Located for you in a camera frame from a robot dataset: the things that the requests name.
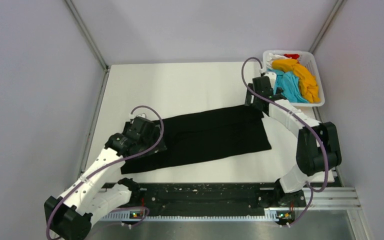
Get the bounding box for black t-shirt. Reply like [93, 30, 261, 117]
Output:
[120, 105, 272, 174]

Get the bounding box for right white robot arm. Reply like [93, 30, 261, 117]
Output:
[245, 74, 342, 206]

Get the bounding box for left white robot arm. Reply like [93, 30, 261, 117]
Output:
[44, 115, 165, 240]

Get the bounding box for blue t-shirt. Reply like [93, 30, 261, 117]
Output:
[268, 69, 310, 104]

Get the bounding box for white t-shirt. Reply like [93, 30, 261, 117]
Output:
[265, 52, 290, 69]

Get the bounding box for white plastic laundry basket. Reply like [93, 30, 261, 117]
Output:
[262, 50, 325, 107]

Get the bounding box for red t-shirt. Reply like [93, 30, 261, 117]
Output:
[283, 53, 300, 60]

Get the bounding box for yellow t-shirt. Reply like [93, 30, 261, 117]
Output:
[272, 59, 321, 104]

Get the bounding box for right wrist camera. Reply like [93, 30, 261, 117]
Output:
[260, 68, 277, 94]

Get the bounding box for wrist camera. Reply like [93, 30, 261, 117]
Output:
[128, 113, 147, 121]
[260, 68, 277, 94]

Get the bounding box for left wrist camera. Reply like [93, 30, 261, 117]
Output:
[128, 113, 147, 121]

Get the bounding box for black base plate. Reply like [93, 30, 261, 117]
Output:
[125, 180, 307, 218]

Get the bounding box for aluminium frame rail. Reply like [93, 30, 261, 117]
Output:
[99, 183, 372, 240]

